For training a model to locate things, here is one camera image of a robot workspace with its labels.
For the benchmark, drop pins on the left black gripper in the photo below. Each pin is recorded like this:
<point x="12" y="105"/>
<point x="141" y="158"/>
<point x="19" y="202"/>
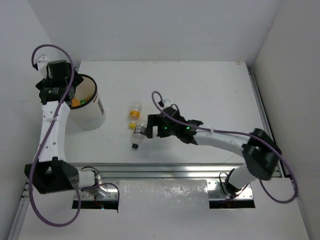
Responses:
<point x="75" y="81"/>

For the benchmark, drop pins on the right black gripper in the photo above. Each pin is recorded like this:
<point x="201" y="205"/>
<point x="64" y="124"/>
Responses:
<point x="155" y="120"/>

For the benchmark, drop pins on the clear bottle black label front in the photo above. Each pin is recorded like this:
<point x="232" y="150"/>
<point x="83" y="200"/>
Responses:
<point x="138" y="134"/>

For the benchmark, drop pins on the orange juice bottle barcode label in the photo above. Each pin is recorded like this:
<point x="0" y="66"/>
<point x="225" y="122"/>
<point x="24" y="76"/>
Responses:
<point x="75" y="102"/>

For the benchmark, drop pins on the clear bottle yellow label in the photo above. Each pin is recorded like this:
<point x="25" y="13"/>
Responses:
<point x="134" y="114"/>

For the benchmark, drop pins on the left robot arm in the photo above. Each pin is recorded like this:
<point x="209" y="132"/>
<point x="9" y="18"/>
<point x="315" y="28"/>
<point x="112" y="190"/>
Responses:
<point x="64" y="94"/>

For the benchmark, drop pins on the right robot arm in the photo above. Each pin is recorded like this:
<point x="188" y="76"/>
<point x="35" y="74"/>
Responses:
<point x="259" y="152"/>

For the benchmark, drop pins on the white bin with black rim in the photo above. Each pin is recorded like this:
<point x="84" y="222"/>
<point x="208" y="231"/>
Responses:
<point x="90" y="115"/>

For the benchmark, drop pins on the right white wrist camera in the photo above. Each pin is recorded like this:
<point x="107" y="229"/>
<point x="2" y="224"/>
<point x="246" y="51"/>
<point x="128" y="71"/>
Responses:
<point x="165" y="103"/>

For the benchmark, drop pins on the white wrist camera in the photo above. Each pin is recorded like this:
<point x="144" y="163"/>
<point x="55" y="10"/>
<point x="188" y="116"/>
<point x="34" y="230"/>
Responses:
<point x="165" y="103"/>
<point x="41" y="63"/>

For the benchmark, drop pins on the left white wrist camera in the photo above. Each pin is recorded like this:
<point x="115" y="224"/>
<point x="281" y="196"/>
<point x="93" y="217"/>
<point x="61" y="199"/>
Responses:
<point x="41" y="63"/>

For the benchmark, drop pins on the aluminium front rail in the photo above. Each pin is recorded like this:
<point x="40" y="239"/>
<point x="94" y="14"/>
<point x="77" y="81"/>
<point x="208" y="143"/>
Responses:
<point x="159" y="171"/>

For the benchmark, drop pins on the aluminium rail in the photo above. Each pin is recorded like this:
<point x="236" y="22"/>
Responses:
<point x="159" y="171"/>
<point x="261" y="108"/>
<point x="20" y="213"/>

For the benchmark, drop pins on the aluminium right side rail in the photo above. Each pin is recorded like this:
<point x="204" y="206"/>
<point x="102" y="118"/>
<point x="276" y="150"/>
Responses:
<point x="261" y="108"/>

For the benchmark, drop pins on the aluminium left side rail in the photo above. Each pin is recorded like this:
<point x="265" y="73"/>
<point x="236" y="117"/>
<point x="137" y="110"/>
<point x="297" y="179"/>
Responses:
<point x="20" y="213"/>

